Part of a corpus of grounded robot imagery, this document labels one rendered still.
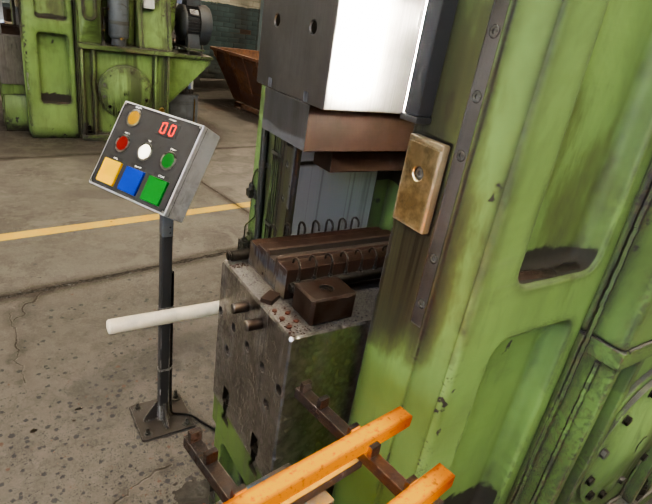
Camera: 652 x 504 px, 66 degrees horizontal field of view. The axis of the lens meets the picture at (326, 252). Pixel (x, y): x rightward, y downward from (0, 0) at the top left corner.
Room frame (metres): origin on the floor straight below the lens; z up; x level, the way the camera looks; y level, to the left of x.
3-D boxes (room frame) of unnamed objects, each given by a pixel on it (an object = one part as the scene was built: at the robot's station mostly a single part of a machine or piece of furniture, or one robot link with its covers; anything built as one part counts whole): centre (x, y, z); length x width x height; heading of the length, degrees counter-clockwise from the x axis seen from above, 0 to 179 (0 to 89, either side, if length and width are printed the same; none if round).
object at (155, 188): (1.35, 0.51, 1.01); 0.07 x 0.05 x 0.07; 61
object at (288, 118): (1.23, -0.03, 1.32); 0.42 x 0.20 x 0.10; 126
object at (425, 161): (0.93, -0.15, 1.27); 0.09 x 0.02 x 0.17; 36
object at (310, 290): (1.00, -0.01, 0.95); 0.12 x 0.08 x 0.06; 126
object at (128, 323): (1.33, 0.42, 0.62); 0.44 x 0.05 x 0.05; 126
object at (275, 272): (1.23, -0.03, 0.96); 0.42 x 0.20 x 0.09; 126
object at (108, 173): (1.45, 0.69, 1.01); 0.07 x 0.05 x 0.07; 61
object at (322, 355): (1.19, -0.07, 0.69); 0.56 x 0.38 x 0.45; 126
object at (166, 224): (1.51, 0.53, 0.54); 0.04 x 0.04 x 1.08; 36
